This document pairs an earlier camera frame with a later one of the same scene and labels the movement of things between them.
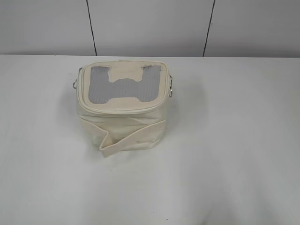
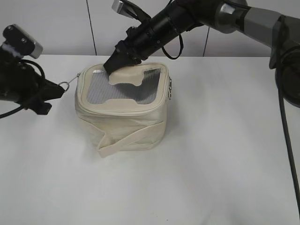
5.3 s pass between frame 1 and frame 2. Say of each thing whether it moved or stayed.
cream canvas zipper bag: stayed
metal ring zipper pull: moved
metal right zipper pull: stayed
